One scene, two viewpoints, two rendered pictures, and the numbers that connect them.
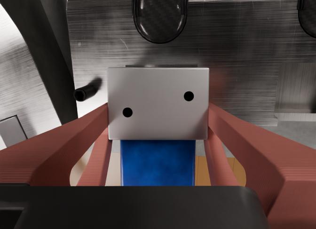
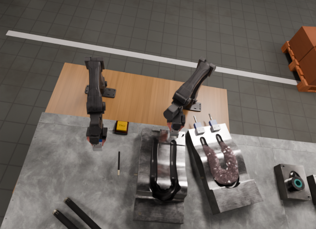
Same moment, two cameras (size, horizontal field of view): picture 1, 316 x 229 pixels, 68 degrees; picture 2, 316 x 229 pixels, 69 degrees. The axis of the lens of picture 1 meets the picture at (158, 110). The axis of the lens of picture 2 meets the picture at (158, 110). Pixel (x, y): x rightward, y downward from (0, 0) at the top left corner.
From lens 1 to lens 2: 1.22 m
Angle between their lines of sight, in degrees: 16
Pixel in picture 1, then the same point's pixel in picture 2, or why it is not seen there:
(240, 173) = (159, 122)
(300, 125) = not seen: hidden behind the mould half
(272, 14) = (161, 141)
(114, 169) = not seen: hidden behind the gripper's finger
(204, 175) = (165, 122)
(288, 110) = (157, 131)
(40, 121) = (193, 133)
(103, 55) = (180, 139)
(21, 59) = (194, 142)
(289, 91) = (156, 133)
